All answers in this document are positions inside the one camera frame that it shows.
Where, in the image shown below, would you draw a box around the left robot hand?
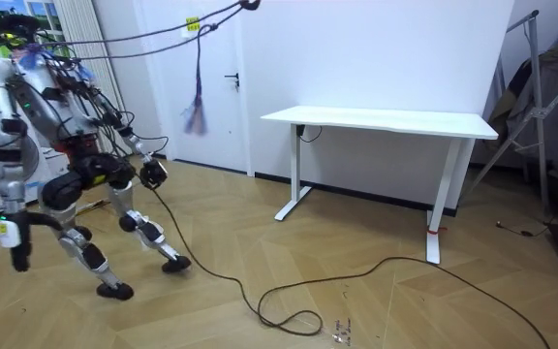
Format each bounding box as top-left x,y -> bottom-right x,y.
0,211 -> 34,273

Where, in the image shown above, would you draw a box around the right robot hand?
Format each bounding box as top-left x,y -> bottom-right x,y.
138,158 -> 170,191

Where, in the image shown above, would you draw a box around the robot legs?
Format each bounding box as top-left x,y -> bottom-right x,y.
39,169 -> 193,301

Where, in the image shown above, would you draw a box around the white door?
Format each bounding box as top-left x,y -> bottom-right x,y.
132,0 -> 254,176

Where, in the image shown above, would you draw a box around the robot body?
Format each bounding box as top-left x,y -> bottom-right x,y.
0,12 -> 138,195

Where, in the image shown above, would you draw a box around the white pleated curtain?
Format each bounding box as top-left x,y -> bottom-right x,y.
53,0 -> 129,157

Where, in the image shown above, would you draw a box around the white desk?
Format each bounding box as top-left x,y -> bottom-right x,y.
260,105 -> 500,266

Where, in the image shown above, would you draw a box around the grey metal clothes rack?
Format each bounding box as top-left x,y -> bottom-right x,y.
462,9 -> 558,210

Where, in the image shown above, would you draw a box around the cable bundle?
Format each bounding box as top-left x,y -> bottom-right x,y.
0,0 -> 263,138

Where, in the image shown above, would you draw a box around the black desk cable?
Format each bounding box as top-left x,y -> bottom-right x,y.
294,124 -> 324,144

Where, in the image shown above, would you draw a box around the black floor cable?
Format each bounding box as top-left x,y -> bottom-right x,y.
148,186 -> 552,349

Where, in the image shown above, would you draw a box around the thin black cable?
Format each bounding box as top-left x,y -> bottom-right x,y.
495,220 -> 557,239

